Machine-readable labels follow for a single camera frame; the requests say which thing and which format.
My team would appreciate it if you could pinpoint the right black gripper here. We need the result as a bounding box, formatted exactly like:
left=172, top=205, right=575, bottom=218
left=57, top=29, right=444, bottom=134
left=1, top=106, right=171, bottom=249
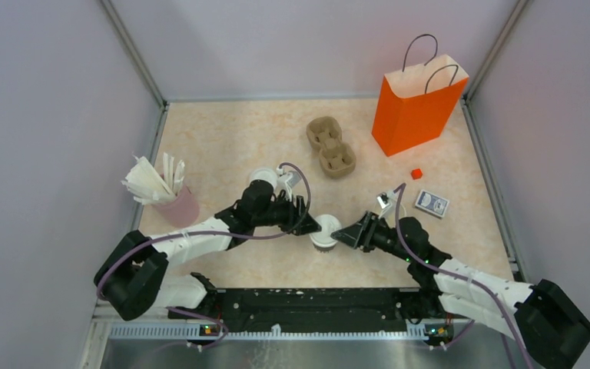
left=333, top=211, right=413, bottom=262

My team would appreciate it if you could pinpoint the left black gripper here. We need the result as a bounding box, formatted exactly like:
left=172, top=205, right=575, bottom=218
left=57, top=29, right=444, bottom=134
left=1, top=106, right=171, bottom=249
left=252, top=191, right=320, bottom=235

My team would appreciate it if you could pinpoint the white plastic cup lid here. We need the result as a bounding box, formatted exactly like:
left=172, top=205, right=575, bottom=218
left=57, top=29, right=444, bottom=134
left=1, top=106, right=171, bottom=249
left=309, top=214, right=342, bottom=244

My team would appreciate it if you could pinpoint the orange paper bag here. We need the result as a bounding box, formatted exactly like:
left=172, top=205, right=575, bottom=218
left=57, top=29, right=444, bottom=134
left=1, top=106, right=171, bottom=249
left=372, top=33, right=469, bottom=157

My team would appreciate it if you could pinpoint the black paper coffee cup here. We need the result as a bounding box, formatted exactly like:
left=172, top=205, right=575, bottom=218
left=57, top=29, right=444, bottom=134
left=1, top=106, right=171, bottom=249
left=313, top=242, right=336, bottom=253

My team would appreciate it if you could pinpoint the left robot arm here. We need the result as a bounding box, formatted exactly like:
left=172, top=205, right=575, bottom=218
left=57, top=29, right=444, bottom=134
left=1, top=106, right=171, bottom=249
left=94, top=180, right=322, bottom=321

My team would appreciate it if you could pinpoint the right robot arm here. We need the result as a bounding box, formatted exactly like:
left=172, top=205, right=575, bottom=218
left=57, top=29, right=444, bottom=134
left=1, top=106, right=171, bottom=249
left=330, top=212, right=590, bottom=368

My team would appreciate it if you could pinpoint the blue playing card box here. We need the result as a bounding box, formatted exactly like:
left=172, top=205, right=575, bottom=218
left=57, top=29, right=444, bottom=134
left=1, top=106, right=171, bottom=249
left=413, top=190, right=450, bottom=219

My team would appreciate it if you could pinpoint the cardboard cup carrier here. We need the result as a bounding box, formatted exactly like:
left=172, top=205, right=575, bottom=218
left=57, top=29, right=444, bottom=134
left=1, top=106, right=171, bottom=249
left=306, top=116, right=356, bottom=178

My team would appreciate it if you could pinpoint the small orange cube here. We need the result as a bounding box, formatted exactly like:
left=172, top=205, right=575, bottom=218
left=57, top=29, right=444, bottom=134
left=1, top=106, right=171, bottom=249
left=411, top=168, right=423, bottom=180

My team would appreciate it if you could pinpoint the pink holder cup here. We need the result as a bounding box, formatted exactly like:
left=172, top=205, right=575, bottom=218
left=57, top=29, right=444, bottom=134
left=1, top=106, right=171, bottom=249
left=152, top=184, right=200, bottom=228

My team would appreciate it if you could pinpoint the white paper napkins bundle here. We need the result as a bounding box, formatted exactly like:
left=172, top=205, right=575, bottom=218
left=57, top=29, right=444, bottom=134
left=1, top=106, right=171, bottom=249
left=121, top=152, right=185, bottom=205

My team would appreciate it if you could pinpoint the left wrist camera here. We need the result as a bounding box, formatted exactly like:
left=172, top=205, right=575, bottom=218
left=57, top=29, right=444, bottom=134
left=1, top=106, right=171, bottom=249
left=275, top=171, right=302, bottom=201

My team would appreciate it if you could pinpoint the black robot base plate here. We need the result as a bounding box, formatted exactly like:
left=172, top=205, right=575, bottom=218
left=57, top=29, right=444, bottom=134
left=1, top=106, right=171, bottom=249
left=190, top=288, right=456, bottom=341

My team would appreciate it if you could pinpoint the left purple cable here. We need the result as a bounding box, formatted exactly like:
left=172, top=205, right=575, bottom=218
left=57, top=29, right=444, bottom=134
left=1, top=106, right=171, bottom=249
left=95, top=161, right=312, bottom=352

